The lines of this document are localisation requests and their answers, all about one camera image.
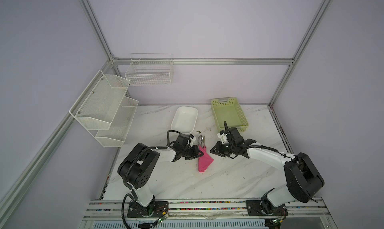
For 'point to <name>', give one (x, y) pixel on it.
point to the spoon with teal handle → (200, 140)
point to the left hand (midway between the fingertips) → (202, 154)
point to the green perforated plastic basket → (228, 109)
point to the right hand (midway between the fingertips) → (209, 151)
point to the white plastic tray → (184, 120)
